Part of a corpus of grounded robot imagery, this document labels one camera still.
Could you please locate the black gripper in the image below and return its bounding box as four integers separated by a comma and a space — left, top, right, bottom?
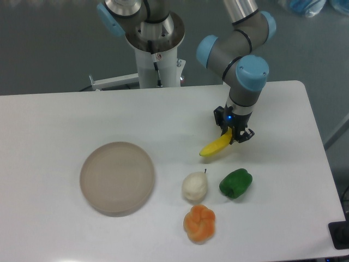
213, 106, 255, 144

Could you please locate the yellow banana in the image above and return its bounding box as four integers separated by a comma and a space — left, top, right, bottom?
199, 128, 232, 157

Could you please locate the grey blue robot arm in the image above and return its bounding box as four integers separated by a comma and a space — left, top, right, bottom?
97, 1, 276, 143

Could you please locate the green bell pepper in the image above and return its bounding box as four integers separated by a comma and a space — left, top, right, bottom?
219, 169, 252, 199

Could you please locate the white pear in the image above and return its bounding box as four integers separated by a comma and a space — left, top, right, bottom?
182, 171, 208, 202

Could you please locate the orange knot bread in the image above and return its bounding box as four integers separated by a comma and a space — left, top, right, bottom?
183, 204, 215, 243

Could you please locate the beige round plate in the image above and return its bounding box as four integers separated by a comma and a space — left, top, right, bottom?
80, 142, 155, 217

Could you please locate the black device at edge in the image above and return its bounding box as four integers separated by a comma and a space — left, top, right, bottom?
328, 221, 348, 250

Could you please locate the blue plastic bag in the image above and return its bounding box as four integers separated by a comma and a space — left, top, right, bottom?
278, 0, 326, 18

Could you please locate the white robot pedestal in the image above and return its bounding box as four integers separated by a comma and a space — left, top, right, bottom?
124, 13, 186, 89

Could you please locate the black base cable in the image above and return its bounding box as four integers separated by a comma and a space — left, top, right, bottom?
147, 40, 164, 88

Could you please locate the white left pedestal leg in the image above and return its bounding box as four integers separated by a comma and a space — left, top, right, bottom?
89, 73, 139, 90

